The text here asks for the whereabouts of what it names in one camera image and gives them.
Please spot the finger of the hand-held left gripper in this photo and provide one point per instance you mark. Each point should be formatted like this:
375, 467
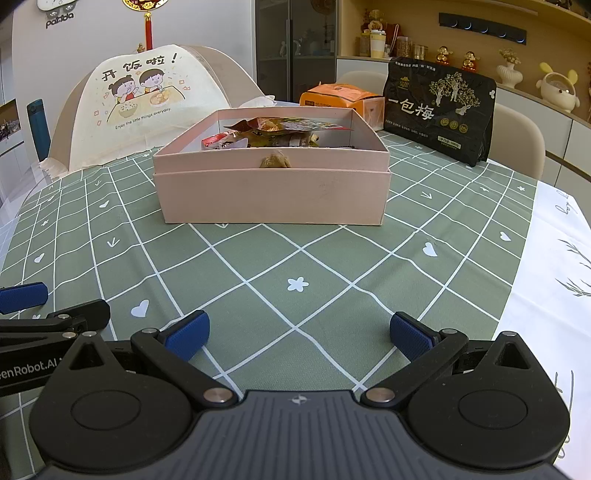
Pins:
23, 297
69, 321

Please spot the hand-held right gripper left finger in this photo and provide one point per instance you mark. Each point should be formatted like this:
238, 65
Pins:
189, 339

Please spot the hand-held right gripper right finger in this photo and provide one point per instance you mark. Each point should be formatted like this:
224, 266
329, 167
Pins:
411, 337

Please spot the pink cardboard box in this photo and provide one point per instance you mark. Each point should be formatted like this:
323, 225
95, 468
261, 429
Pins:
272, 194

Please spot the brown yellow snack packet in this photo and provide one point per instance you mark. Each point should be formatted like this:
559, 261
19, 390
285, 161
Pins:
274, 160

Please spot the pink-red snack packet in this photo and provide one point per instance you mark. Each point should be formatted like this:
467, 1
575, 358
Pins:
217, 141

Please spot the dark red snack packet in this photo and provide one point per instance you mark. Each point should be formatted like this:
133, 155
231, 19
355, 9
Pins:
236, 127

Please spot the blue clear snack packet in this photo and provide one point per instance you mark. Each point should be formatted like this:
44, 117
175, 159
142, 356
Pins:
323, 125

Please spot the large orange snack packet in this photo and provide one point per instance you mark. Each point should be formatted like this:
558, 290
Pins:
277, 127

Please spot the glass jar of snacks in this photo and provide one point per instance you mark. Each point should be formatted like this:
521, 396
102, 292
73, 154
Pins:
403, 47

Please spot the green checked table mat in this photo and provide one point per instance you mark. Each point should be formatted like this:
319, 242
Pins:
286, 258

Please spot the white leaf-print table mat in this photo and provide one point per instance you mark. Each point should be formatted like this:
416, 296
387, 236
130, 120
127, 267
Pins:
549, 258

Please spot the blue water bottle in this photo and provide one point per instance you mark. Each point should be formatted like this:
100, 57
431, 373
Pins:
39, 129

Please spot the beige dining chair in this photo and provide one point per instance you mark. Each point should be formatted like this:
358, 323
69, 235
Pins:
362, 83
517, 138

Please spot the cream cartoon food cover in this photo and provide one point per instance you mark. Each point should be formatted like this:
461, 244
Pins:
138, 101

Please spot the black printed snack bag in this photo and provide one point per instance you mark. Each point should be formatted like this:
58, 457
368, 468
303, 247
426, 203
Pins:
438, 110

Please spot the orange box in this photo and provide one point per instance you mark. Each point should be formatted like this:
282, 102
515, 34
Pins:
337, 97

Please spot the gold figurine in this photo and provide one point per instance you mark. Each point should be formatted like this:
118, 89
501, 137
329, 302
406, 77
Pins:
443, 55
469, 61

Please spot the white vase with flowers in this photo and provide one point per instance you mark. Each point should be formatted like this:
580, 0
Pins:
509, 69

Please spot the small glass jar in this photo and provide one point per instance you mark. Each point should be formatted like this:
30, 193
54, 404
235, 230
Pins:
419, 51

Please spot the yellow white rabbit ornament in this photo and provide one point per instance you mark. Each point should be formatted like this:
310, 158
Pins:
557, 90

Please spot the wooden shelf cabinet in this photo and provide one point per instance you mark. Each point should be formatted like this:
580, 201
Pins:
461, 27

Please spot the dark glass door cabinet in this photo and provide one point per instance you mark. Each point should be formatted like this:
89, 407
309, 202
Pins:
295, 41

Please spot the framed wall picture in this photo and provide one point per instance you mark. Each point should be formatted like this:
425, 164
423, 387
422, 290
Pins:
9, 120

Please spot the red knot wall ornament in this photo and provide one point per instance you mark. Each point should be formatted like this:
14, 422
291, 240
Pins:
147, 18

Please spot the black wall rail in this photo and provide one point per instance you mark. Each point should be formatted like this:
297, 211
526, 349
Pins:
482, 27

